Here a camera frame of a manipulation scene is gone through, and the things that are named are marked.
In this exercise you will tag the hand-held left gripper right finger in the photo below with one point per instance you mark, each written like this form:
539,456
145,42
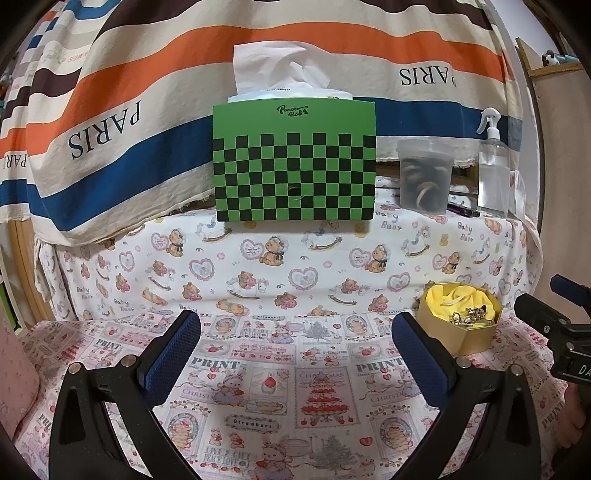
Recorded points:
420,364

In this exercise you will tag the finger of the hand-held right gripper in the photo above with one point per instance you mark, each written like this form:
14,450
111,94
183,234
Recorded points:
542,316
572,288

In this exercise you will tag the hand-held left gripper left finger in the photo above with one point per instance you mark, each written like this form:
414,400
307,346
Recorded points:
173,362

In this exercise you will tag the gold hexagonal jewelry box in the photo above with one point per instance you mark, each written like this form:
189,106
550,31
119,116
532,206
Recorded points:
461,341

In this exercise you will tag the small gold jewelry piece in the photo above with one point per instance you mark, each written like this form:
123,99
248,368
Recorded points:
476,312

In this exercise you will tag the person's right hand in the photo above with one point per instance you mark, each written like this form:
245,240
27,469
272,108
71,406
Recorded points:
577,415

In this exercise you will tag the yellow cloth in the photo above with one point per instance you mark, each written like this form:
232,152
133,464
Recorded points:
448,295

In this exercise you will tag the bear printed white cloth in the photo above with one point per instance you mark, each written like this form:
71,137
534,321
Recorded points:
221,267

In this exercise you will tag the pink patchwork printed cloth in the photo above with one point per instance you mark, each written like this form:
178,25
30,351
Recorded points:
286,369

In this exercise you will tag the clear spray bottle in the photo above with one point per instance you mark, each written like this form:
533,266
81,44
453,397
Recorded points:
493,175

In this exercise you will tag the pink cushion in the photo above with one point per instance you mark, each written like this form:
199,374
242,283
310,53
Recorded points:
14,374

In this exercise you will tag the translucent plastic container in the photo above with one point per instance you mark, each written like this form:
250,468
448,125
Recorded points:
425,180

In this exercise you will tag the wooden shelf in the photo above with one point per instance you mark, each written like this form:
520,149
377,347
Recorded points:
549,69

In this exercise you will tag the green checkered tissue box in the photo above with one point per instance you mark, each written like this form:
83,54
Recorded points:
295,175

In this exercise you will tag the small toy figurine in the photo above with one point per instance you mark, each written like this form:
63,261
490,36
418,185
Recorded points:
550,57

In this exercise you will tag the striped cloth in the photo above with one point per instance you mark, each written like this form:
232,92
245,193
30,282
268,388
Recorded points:
184,83

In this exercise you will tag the white tissue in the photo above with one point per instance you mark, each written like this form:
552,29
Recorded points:
272,69

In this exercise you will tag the curved wooden frame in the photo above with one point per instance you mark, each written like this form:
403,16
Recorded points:
25,277

